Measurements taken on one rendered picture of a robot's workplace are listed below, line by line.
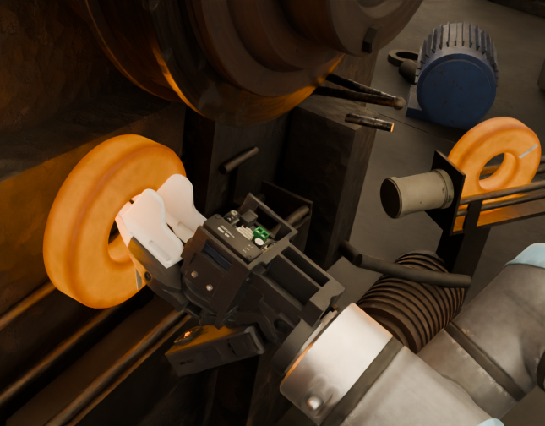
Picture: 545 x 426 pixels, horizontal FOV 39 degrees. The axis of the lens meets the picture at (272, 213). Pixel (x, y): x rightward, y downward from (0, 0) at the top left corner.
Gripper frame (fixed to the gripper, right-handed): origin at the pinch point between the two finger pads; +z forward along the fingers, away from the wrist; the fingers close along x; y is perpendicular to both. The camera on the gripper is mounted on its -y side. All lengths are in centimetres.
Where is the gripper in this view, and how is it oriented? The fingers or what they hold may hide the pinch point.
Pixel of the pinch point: (122, 204)
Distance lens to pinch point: 66.9
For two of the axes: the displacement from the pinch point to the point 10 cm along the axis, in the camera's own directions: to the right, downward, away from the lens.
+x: -5.3, 3.8, -7.5
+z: -7.6, -6.2, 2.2
